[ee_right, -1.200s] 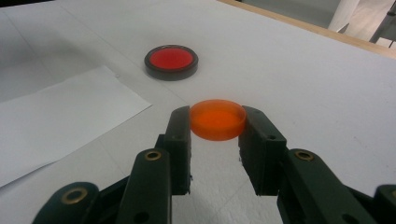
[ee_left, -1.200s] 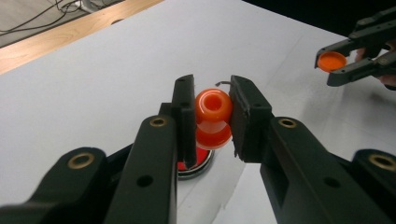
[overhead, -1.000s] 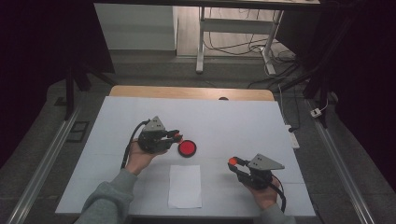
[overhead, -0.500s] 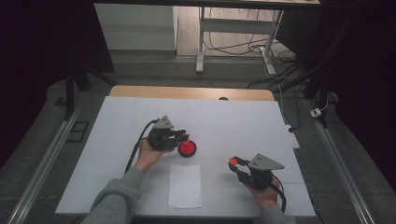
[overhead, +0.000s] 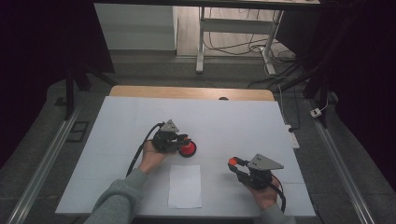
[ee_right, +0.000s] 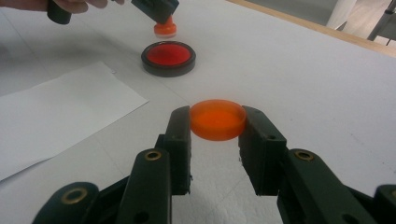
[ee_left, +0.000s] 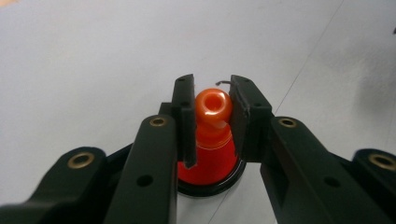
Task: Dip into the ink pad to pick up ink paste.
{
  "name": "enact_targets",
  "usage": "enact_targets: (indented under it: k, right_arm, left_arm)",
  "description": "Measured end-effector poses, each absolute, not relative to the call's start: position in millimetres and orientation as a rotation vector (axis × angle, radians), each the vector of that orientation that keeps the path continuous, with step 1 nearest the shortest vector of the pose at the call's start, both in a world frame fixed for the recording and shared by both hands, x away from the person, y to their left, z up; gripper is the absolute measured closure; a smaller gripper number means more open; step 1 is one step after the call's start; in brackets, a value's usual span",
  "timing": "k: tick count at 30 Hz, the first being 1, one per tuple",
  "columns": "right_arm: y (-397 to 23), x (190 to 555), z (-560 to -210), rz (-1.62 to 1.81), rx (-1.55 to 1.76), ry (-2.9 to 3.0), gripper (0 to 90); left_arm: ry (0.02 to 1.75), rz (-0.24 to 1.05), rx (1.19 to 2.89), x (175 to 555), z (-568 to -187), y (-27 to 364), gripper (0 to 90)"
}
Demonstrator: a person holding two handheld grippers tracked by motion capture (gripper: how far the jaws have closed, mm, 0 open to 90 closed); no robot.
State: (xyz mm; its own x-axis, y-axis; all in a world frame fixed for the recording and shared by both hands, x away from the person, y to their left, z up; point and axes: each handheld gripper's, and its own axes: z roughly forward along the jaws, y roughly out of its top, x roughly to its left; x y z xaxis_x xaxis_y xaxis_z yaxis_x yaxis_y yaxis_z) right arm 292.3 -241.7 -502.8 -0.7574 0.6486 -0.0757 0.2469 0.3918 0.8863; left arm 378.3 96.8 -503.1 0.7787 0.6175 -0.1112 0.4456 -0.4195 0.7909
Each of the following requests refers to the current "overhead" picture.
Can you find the small white adapter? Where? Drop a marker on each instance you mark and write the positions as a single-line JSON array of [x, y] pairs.
[[316, 112]]

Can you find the black stand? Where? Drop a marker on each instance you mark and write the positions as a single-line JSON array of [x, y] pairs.
[[323, 93], [69, 99]]

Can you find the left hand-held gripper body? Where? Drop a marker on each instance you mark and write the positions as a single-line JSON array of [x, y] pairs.
[[165, 141]]

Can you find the white desk frame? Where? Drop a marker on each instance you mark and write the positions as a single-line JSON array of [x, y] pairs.
[[236, 26]]

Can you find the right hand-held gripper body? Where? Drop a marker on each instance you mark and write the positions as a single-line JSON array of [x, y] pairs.
[[258, 177]]

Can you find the round red ink pad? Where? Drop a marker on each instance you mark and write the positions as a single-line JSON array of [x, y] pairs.
[[188, 151]]

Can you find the dark curtain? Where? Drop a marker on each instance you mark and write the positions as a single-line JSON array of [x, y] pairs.
[[367, 77], [31, 62]]

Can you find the white cabinet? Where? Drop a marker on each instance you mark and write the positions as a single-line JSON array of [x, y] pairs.
[[135, 26]]

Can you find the metal floor rail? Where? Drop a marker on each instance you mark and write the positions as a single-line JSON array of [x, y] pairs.
[[339, 161], [43, 165]]

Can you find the small white paper sheet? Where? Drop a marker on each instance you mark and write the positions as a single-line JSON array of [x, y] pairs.
[[185, 186]]

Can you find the person's right hand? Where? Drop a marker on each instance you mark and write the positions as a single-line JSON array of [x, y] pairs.
[[266, 196]]

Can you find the large white table cover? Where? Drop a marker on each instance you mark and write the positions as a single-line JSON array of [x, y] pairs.
[[218, 118]]

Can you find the black floor socket frame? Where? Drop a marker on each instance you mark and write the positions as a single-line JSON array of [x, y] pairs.
[[77, 131]]

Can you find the black table grommet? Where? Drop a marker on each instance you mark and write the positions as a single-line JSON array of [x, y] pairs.
[[223, 98]]

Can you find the orange stamp cap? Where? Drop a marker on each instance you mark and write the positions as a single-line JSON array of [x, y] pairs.
[[232, 161]]

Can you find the white power strip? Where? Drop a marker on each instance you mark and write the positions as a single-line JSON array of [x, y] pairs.
[[293, 138]]

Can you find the person's left hand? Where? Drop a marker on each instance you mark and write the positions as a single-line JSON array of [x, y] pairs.
[[151, 158]]

